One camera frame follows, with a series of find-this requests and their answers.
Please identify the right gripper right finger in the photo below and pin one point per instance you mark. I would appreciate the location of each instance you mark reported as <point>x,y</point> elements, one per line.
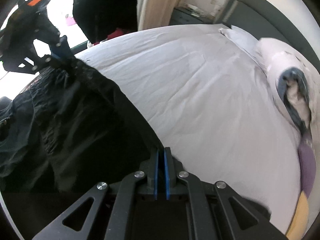
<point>174,188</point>

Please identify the beige curtain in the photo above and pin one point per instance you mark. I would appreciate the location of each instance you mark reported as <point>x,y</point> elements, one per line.
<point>156,13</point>

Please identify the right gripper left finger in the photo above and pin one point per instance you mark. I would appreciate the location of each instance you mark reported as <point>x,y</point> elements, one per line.
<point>150,181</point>

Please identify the dark nightstand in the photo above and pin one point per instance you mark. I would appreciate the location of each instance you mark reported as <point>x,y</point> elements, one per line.
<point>190,15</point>

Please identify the white bed sheet mattress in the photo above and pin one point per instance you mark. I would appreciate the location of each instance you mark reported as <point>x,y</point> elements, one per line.
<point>211,104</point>

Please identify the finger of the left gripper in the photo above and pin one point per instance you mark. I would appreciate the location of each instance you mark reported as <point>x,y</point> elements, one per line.
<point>60,51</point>

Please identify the dark grey headboard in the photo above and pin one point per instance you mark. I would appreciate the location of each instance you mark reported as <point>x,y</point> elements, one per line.
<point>261,19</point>

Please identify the white pillow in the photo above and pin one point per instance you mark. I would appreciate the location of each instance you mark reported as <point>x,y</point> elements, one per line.
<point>242,39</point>

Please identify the black denim pants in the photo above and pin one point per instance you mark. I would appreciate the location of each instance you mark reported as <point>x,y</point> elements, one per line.
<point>71,128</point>

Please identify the yellow pillow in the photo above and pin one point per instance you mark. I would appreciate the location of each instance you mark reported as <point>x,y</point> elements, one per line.
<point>299,222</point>

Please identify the purple pillow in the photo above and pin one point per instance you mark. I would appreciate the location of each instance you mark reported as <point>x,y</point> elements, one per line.
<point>307,162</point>

